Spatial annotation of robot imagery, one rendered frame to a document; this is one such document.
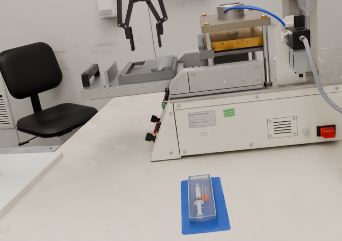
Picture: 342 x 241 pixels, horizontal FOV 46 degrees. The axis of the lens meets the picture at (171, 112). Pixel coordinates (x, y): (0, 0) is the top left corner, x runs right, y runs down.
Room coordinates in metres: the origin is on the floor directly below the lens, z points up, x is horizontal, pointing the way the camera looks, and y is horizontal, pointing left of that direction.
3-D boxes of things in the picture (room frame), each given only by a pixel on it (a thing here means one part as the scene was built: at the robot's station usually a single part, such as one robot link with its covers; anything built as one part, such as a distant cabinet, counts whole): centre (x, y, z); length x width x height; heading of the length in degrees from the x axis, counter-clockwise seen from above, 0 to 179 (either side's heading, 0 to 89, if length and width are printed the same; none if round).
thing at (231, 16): (1.18, -0.24, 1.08); 0.31 x 0.24 x 0.13; 175
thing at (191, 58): (1.35, -0.16, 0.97); 0.25 x 0.05 x 0.07; 85
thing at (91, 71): (1.25, 0.23, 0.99); 0.15 x 0.02 x 0.04; 175
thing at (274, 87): (1.20, -0.25, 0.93); 0.46 x 0.35 x 0.01; 85
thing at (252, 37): (1.20, -0.21, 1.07); 0.22 x 0.17 x 0.10; 175
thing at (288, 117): (1.19, -0.20, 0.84); 0.53 x 0.37 x 0.17; 85
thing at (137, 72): (1.23, 0.05, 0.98); 0.20 x 0.17 x 0.03; 175
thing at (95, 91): (1.23, 0.09, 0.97); 0.30 x 0.22 x 0.08; 85
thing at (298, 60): (0.97, -0.32, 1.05); 0.15 x 0.05 x 0.15; 175
